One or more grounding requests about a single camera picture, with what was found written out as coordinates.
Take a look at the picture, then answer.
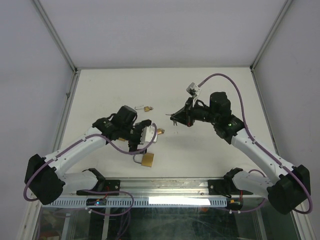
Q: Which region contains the slotted grey cable duct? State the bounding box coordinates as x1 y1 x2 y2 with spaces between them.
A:
47 196 227 209

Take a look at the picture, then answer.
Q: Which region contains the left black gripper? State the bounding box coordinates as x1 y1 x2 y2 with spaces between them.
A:
120 120 152 154

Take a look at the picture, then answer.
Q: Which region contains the silver key set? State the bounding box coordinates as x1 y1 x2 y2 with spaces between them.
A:
165 113 178 126

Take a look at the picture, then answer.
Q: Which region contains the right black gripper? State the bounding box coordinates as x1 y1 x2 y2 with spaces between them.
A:
170 96 219 128

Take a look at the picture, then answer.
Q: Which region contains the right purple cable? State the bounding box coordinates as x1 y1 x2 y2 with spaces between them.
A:
198 73 314 215

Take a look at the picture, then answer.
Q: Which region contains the purple cable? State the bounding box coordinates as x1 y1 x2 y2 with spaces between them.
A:
23 122 158 216
198 73 314 215

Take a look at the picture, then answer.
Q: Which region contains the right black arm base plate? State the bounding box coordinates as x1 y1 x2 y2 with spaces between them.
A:
207 178 253 198

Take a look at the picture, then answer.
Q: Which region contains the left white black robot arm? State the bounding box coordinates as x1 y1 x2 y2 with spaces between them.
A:
23 105 157 205

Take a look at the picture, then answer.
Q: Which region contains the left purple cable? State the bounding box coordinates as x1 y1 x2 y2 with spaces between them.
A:
23 122 158 216

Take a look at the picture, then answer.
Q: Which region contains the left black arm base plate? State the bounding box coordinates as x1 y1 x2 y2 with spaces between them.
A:
76 179 121 196

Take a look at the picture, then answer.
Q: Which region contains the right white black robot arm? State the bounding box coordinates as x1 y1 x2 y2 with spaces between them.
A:
170 92 311 215

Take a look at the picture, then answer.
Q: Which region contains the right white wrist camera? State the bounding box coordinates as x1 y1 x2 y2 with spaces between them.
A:
186 82 202 106

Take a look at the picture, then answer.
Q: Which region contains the aluminium front rail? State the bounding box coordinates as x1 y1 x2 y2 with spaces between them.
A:
59 176 300 200

